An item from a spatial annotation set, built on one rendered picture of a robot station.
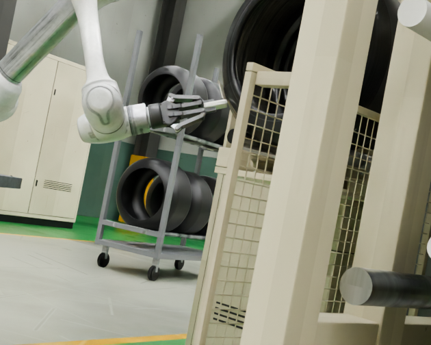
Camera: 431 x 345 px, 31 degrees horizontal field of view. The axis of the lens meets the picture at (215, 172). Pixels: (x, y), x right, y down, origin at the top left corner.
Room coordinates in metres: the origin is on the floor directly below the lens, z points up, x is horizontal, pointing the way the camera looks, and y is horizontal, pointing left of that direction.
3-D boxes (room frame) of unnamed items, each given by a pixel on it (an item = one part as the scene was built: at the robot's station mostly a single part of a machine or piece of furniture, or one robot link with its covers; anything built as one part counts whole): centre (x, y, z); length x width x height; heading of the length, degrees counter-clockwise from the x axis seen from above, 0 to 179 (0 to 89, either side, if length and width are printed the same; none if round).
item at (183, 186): (6.55, 0.24, 0.96); 1.30 x 0.62 x 1.92; 149
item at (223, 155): (2.39, -0.15, 0.83); 0.36 x 0.09 x 0.06; 137
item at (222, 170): (2.30, -0.25, 0.80); 0.37 x 0.36 x 0.02; 47
